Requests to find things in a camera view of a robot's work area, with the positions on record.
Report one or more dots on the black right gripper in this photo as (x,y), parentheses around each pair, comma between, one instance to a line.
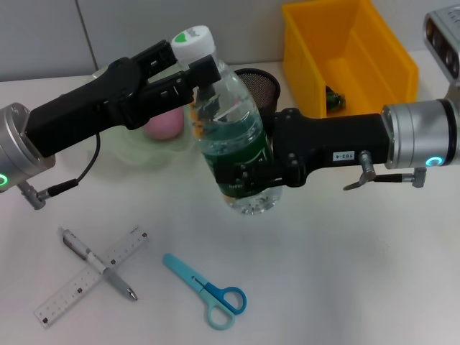
(323,143)

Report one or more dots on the black mesh pen holder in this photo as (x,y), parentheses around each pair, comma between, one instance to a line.
(267,90)

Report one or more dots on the grey white ballpoint pen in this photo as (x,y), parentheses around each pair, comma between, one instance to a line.
(115,280)

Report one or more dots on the blue and teal scissors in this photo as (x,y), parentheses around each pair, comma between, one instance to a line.
(201,284)

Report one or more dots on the silver right gripper post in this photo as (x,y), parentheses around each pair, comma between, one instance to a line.
(366,161)

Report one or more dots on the yellow plastic bin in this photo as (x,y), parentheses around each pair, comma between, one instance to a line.
(373,72)

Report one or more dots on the clear plastic ruler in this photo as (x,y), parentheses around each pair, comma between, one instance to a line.
(64,298)

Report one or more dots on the pink toy peach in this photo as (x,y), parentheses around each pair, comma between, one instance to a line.
(163,125)

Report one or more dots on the clear green-label water bottle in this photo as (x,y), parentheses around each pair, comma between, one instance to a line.
(230,136)

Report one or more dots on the green plastic wrapper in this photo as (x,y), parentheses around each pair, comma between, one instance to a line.
(335,98)

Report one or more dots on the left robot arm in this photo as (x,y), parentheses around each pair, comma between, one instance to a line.
(14,143)

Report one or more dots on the green glass fruit plate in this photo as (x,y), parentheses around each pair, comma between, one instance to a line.
(143,154)

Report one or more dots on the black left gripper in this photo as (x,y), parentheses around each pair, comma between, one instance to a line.
(79,108)

